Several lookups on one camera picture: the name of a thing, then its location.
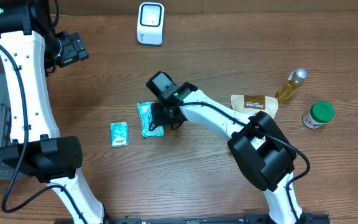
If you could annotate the green lid jar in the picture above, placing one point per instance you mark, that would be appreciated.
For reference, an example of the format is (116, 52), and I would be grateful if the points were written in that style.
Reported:
(318, 114)

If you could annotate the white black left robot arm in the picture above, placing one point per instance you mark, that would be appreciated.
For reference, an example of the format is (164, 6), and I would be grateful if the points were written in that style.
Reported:
(30, 47)

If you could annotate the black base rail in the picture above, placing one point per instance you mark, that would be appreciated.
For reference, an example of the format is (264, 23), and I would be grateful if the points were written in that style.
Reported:
(308, 218)

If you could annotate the brown snack package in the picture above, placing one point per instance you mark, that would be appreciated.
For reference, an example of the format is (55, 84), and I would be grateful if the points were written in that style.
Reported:
(246, 106)

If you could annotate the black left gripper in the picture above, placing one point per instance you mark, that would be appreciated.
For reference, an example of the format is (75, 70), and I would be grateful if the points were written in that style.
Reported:
(74, 50)

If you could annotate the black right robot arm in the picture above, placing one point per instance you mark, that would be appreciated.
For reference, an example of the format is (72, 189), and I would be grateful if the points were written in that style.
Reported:
(262, 152)

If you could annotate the white black barcode scanner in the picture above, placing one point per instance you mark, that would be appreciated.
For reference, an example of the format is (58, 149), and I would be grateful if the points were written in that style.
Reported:
(150, 23)

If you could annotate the small teal tissue pack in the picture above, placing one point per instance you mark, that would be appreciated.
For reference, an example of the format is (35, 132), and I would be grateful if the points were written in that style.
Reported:
(119, 134)

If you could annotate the yellow oil bottle silver cap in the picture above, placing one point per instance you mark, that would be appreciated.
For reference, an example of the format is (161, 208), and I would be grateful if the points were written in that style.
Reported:
(295, 80)

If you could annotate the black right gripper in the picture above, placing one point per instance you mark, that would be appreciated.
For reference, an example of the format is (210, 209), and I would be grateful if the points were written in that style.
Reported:
(163, 120)

